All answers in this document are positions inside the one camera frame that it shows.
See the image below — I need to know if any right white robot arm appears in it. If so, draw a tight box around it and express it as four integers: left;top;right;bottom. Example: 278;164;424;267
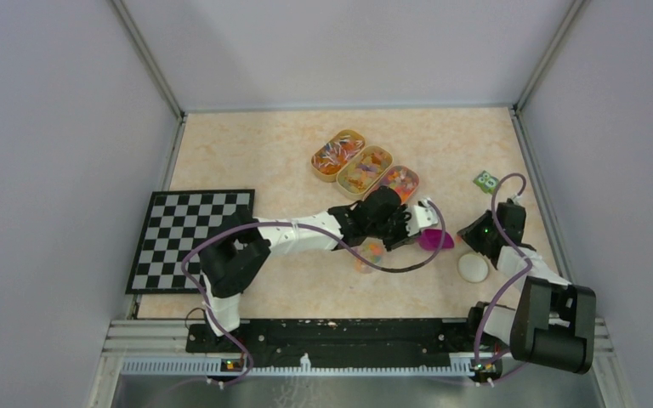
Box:
457;200;596;374

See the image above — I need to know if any tray of striped candies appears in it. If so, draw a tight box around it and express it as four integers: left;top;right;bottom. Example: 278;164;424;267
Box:
309;129;366;183

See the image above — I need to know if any green owl eraser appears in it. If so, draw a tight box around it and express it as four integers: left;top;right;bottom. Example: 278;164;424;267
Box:
473;170;500;195

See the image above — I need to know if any purple plastic scoop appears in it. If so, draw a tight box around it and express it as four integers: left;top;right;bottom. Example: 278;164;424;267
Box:
417;229;455;252

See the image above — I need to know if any tray of yellow purple candies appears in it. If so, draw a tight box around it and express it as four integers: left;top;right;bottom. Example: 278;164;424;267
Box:
336;145;394;200

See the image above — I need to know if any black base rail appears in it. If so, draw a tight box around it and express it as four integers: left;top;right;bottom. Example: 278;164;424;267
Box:
185;318;478;369

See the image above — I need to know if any tray of orange pink candies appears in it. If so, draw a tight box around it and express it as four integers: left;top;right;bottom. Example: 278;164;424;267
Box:
364;165;420;204

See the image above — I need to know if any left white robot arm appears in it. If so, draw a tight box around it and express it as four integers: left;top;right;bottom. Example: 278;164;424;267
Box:
197;187;439;352

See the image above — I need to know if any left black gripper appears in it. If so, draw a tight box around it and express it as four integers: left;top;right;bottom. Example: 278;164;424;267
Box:
367;204;422;252

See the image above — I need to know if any clear plastic cup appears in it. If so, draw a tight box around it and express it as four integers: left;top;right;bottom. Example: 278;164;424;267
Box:
355;239;386;274

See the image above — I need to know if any white round lid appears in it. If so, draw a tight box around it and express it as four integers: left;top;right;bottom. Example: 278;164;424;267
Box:
457;253;489;283

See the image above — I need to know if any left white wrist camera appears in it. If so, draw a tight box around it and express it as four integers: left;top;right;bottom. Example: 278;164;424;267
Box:
406;198;439;236

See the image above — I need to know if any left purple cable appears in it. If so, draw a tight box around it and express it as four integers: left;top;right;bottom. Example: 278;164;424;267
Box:
179;198;449;389

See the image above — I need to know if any black white checkerboard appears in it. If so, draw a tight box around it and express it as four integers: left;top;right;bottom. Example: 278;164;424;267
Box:
126;189;255;295

